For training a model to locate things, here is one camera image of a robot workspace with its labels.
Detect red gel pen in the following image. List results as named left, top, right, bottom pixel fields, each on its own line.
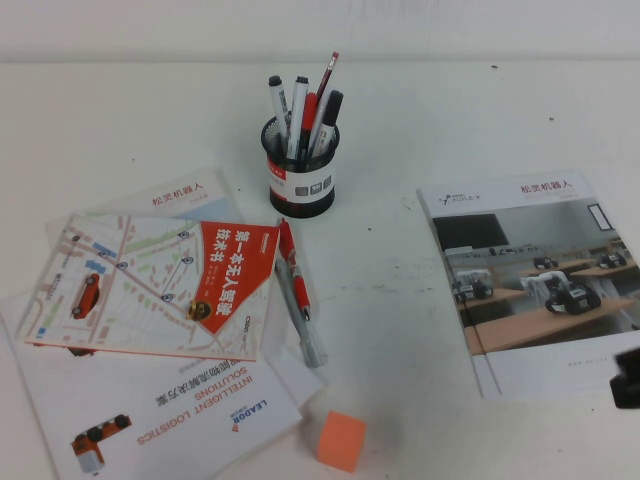
left=277, top=217, right=313, bottom=322

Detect grey silver pen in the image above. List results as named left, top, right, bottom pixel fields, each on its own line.
left=273, top=258, right=327, bottom=370

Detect black mesh pen holder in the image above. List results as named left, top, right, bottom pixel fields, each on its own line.
left=259, top=114, right=342, bottom=221

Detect red capped pen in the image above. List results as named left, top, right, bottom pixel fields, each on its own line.
left=300, top=92, right=319, bottom=159

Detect pens in holder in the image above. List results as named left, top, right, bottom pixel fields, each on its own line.
left=306, top=51, right=340, bottom=151

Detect brochure with classroom photo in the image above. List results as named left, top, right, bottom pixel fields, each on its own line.
left=415, top=168, right=640, bottom=400

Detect orange foam cube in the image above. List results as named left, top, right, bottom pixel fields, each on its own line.
left=314, top=409, right=367, bottom=474

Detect white marker with black cap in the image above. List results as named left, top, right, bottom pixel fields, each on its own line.
left=267, top=74, right=292, bottom=146
left=310, top=89, right=345, bottom=157
left=286, top=75, right=310, bottom=159

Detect white brochure with red title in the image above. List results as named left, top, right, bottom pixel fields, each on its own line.
left=44, top=167, right=246, bottom=251

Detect white logistics brochure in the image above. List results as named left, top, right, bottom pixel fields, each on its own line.
left=0, top=288, right=304, bottom=480

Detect map cover book with red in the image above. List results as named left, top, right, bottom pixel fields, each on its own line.
left=17, top=213, right=281, bottom=362

